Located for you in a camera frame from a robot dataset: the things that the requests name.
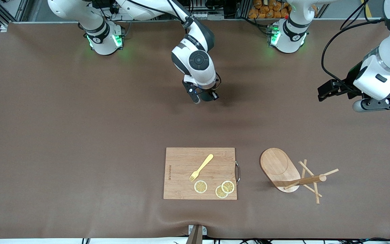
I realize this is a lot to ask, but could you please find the wooden mug tree rack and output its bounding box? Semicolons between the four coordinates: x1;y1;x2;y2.
259;148;339;204

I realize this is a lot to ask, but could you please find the grey electronics box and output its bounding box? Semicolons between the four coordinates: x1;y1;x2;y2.
195;0;226;20

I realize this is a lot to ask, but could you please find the yellow plastic fork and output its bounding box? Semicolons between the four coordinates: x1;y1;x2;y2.
189;154;214;182

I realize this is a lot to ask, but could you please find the bamboo cutting board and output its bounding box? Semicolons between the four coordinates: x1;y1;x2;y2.
163;147;241;200

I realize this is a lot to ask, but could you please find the bag of orange snacks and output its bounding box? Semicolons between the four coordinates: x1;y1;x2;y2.
248;0;317;19

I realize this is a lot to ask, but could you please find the brown table mat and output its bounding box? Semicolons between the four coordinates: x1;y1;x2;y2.
0;19;390;239

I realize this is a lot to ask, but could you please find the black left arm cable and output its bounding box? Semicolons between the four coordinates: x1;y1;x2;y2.
321;0;385;96

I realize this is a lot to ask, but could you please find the grey metal camera mount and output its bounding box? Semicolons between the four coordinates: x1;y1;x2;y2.
186;225;208;244

